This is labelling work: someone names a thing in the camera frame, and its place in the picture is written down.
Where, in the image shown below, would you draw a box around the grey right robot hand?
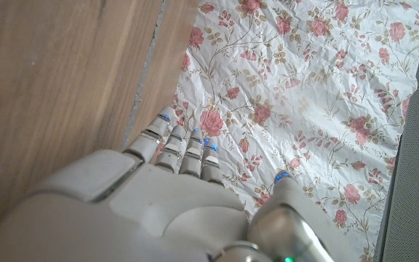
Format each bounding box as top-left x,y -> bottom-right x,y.
0,106 -> 359,262

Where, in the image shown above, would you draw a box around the floral backdrop cloth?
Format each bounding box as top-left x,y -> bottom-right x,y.
171,0 -> 419,262

